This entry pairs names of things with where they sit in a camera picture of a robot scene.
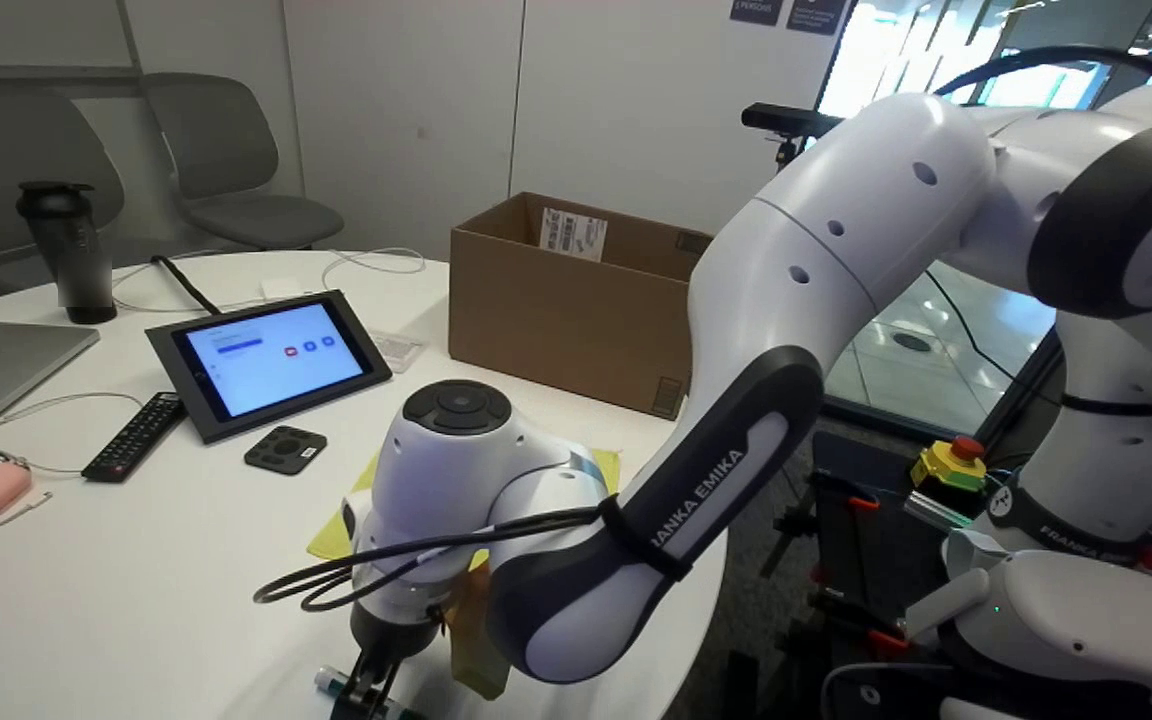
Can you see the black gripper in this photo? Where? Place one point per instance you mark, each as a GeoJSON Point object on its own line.
{"type": "Point", "coordinates": [383, 652]}

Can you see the yellow-green towel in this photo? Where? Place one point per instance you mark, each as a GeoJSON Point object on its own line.
{"type": "Point", "coordinates": [601, 467]}

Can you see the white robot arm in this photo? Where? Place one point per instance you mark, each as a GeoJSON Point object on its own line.
{"type": "Point", "coordinates": [1043, 203]}

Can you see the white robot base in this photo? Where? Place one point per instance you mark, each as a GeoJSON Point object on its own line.
{"type": "Point", "coordinates": [1043, 614]}

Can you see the brown cardboard box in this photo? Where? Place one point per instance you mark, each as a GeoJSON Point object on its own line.
{"type": "Point", "coordinates": [574, 298]}

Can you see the small black square device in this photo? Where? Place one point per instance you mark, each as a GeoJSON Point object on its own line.
{"type": "Point", "coordinates": [285, 450]}

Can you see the black tablet with blue screen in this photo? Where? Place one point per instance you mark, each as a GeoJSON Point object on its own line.
{"type": "Point", "coordinates": [268, 362]}

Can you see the black remote control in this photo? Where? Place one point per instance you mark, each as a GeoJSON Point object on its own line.
{"type": "Point", "coordinates": [135, 443]}

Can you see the grey office chair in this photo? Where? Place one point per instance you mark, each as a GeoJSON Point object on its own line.
{"type": "Point", "coordinates": [221, 159]}

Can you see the dark drinking bottle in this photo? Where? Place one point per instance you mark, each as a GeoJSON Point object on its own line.
{"type": "Point", "coordinates": [60, 224]}

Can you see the red yellow emergency stop button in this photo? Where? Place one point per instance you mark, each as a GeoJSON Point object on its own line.
{"type": "Point", "coordinates": [953, 467]}

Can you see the black camera on stand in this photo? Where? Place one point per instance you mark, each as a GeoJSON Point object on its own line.
{"type": "Point", "coordinates": [795, 124]}

